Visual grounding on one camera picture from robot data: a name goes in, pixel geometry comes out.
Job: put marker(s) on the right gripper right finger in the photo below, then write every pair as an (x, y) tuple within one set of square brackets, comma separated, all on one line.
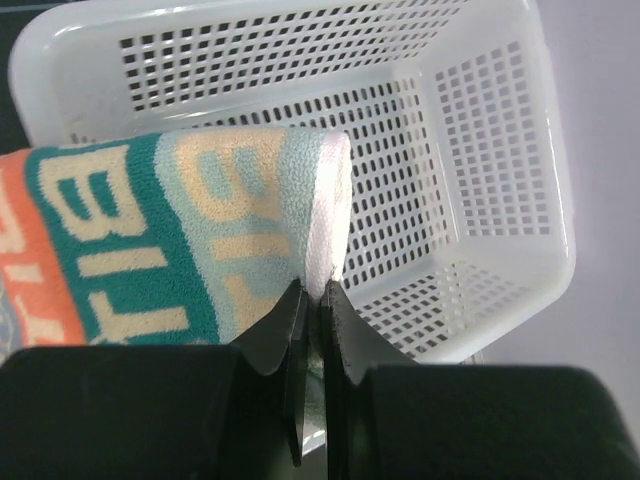
[(350, 349)]

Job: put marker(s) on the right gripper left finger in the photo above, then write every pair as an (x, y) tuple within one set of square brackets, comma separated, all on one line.
[(276, 348)]

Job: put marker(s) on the rabbit print towel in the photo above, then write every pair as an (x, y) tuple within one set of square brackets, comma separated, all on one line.
[(187, 237)]

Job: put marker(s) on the white perforated plastic basket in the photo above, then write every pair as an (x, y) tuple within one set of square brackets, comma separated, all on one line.
[(462, 213)]

